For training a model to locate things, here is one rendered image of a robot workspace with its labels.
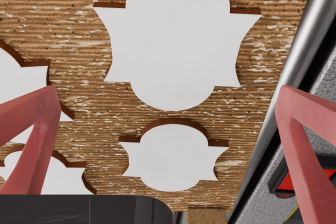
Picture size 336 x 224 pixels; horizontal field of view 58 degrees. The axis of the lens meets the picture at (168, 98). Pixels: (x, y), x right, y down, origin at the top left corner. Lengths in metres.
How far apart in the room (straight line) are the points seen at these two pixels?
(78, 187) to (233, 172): 0.20
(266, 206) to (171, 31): 0.38
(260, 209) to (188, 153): 0.24
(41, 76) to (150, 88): 0.09
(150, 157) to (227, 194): 0.15
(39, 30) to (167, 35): 0.10
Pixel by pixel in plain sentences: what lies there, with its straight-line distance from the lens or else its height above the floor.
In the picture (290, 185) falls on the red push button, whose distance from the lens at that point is 0.46.
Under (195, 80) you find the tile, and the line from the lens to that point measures 0.26.
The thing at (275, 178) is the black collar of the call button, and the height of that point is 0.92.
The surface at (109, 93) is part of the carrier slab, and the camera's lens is 0.29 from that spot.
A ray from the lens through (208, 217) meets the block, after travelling 0.48.
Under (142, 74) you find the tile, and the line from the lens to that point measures 0.26.
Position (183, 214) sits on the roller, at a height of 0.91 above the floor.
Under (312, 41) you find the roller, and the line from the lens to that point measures 0.29.
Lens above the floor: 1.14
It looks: 45 degrees down
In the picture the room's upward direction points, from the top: 178 degrees counter-clockwise
